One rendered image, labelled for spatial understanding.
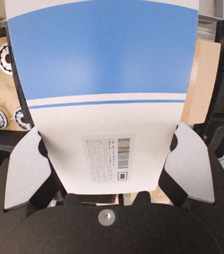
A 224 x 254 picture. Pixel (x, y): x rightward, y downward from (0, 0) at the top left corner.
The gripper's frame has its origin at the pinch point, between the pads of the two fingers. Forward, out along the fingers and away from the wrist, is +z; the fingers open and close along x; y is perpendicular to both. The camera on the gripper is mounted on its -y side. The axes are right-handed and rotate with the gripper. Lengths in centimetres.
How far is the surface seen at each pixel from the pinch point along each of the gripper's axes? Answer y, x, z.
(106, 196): 63, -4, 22
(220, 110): 35, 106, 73
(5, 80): -2.4, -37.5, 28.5
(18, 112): 9.2, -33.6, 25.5
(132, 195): 62, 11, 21
